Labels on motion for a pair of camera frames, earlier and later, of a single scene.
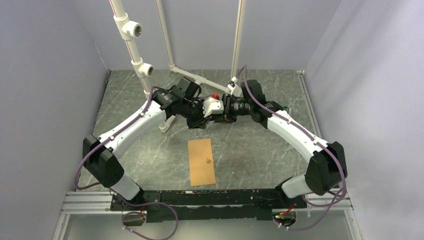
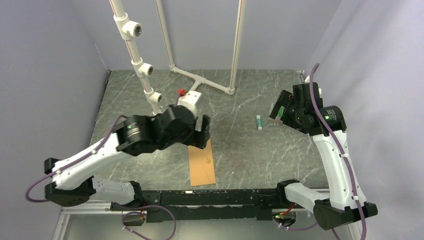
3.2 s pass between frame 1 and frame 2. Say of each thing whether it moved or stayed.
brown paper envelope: stayed
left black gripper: moved
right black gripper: moved
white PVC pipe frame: stayed
